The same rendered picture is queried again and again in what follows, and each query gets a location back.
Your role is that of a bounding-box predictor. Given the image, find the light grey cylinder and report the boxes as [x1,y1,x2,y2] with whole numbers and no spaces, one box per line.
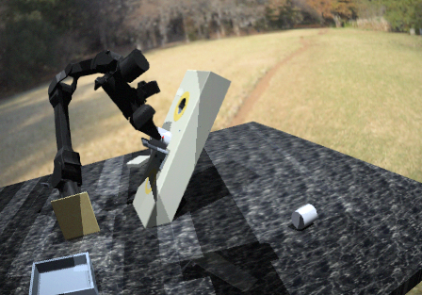
[291,204,317,229]

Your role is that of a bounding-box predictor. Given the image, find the white cylinder with two slots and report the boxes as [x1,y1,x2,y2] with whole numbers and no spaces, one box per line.
[150,126,171,149]

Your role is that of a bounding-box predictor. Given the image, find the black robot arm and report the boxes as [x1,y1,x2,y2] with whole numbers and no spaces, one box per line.
[48,48,161,199]

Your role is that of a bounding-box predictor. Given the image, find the light blue square tray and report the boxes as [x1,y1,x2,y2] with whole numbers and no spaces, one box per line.
[29,252,99,295]

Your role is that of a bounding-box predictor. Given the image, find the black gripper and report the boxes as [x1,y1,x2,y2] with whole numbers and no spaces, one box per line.
[112,84,162,140]

